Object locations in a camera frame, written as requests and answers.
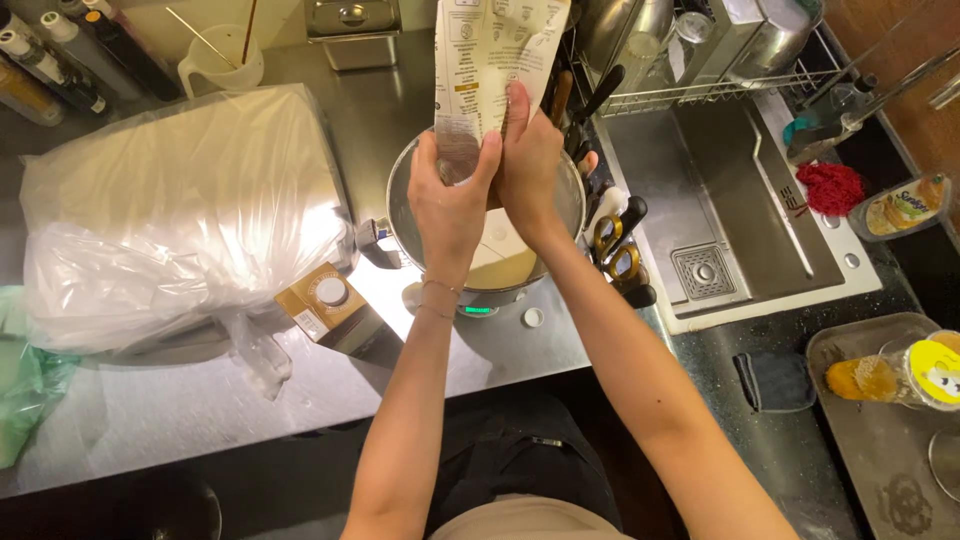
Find person's left hand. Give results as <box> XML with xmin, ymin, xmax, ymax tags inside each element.
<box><xmin>408</xmin><ymin>129</ymin><xmax>504</xmax><ymax>288</ymax></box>

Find person's right hand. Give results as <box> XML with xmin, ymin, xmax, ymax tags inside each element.
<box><xmin>495</xmin><ymin>80</ymin><xmax>588</xmax><ymax>250</ymax></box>

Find white printed milk carton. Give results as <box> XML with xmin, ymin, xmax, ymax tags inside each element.
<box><xmin>432</xmin><ymin>0</ymin><xmax>573</xmax><ymax>265</ymax></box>

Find steel cooking pot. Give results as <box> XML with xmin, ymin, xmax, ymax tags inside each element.
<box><xmin>354</xmin><ymin>127</ymin><xmax>588</xmax><ymax>295</ymax></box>

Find knife holder with utensils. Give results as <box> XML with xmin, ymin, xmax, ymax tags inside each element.
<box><xmin>549</xmin><ymin>63</ymin><xmax>659</xmax><ymax>310</ymax></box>

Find cream liquid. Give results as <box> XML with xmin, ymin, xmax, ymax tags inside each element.
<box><xmin>463</xmin><ymin>251</ymin><xmax>539</xmax><ymax>291</ymax></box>

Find digital kitchen scale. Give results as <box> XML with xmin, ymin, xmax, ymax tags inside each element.
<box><xmin>401</xmin><ymin>279</ymin><xmax>528</xmax><ymax>320</ymax></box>

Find brown carton with white cap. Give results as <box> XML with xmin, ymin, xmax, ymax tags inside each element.
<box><xmin>273</xmin><ymin>261</ymin><xmax>389</xmax><ymax>358</ymax></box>

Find steel sink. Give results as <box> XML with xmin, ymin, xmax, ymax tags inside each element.
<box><xmin>598</xmin><ymin>96</ymin><xmax>885</xmax><ymax>336</ymax></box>

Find steel container with lid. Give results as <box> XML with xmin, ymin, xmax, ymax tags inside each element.
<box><xmin>304</xmin><ymin>0</ymin><xmax>404</xmax><ymax>73</ymax></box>

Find white plastic measuring jug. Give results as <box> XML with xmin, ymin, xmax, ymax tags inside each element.
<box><xmin>177</xmin><ymin>23</ymin><xmax>266</xmax><ymax>99</ymax></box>

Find large clear plastic bag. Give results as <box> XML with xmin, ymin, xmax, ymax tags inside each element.
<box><xmin>18</xmin><ymin>83</ymin><xmax>358</xmax><ymax>401</ymax></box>

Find brown thin stick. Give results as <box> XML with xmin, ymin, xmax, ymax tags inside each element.
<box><xmin>240</xmin><ymin>0</ymin><xmax>259</xmax><ymax>66</ymax></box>

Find red mesh scrubber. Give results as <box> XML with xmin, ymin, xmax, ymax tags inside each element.
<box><xmin>795</xmin><ymin>162</ymin><xmax>867</xmax><ymax>219</ymax></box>

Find pale thin stick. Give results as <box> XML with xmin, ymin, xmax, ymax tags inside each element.
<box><xmin>164</xmin><ymin>6</ymin><xmax>240</xmax><ymax>71</ymax></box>

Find dark folded cloth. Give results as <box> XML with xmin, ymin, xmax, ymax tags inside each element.
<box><xmin>732</xmin><ymin>350</ymin><xmax>818</xmax><ymax>414</ymax></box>

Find steel faucet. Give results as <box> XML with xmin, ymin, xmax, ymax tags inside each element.
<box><xmin>783</xmin><ymin>43</ymin><xmax>960</xmax><ymax>166</ymax></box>

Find dark bottle with orange cap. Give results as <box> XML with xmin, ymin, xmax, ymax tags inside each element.
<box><xmin>81</xmin><ymin>0</ymin><xmax>183</xmax><ymax>103</ymax></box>

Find dish soap bottle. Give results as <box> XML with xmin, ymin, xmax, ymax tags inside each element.
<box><xmin>847</xmin><ymin>171</ymin><xmax>954</xmax><ymax>243</ymax></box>

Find grey bottle with white cap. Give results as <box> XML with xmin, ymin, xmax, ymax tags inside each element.
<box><xmin>39</xmin><ymin>10</ymin><xmax>145</xmax><ymax>103</ymax></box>

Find plastic cup with yellow lid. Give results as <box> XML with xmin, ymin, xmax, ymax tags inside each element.
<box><xmin>824</xmin><ymin>329</ymin><xmax>960</xmax><ymax>413</ymax></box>

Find dark bottle with white cap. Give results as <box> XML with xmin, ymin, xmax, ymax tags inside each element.
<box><xmin>0</xmin><ymin>28</ymin><xmax>112</xmax><ymax>118</ymax></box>

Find grey metal tray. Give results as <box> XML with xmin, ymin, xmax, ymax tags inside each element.
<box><xmin>805</xmin><ymin>312</ymin><xmax>960</xmax><ymax>540</ymax></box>

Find brown sauce bottle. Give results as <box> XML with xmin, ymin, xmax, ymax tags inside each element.
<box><xmin>0</xmin><ymin>56</ymin><xmax>69</xmax><ymax>128</ymax></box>

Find green plastic bag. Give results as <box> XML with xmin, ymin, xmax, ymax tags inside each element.
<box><xmin>0</xmin><ymin>285</ymin><xmax>81</xmax><ymax>471</ymax></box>

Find clear glass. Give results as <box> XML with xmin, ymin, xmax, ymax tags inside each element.
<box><xmin>927</xmin><ymin>426</ymin><xmax>960</xmax><ymax>505</ymax></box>

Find thin wrist bracelets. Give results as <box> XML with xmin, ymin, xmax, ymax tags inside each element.
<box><xmin>417</xmin><ymin>276</ymin><xmax>463</xmax><ymax>322</ymax></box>

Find yellow handled scissors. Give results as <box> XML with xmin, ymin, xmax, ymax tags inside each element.
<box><xmin>591</xmin><ymin>213</ymin><xmax>644</xmax><ymax>284</ymax></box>

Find black knife handle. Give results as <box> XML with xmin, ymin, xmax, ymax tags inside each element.
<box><xmin>576</xmin><ymin>64</ymin><xmax>627</xmax><ymax>123</ymax></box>

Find wire dish rack with cookware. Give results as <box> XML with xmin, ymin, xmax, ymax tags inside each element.
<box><xmin>566</xmin><ymin>0</ymin><xmax>843</xmax><ymax>120</ymax></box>

